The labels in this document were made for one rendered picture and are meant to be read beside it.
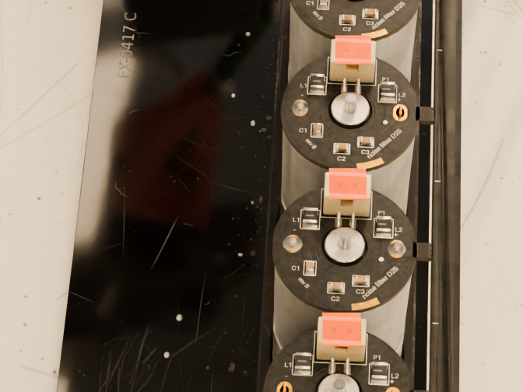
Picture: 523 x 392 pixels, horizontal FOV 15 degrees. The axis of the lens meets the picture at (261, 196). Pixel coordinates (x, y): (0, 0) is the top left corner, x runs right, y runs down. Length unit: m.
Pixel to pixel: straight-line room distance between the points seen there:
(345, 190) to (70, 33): 0.12
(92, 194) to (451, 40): 0.09
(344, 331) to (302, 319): 0.02
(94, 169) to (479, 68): 0.09
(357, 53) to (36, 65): 0.11
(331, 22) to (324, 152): 0.03
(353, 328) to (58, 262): 0.10
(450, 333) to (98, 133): 0.11
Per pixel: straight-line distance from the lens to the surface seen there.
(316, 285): 0.34
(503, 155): 0.43
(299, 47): 0.38
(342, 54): 0.36
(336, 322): 0.33
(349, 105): 0.36
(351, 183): 0.34
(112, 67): 0.43
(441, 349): 0.34
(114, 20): 0.43
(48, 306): 0.41
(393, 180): 0.36
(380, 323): 0.35
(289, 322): 0.35
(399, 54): 0.38
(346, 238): 0.34
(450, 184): 0.35
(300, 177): 0.36
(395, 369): 0.33
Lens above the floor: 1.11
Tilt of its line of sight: 60 degrees down
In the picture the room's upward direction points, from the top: straight up
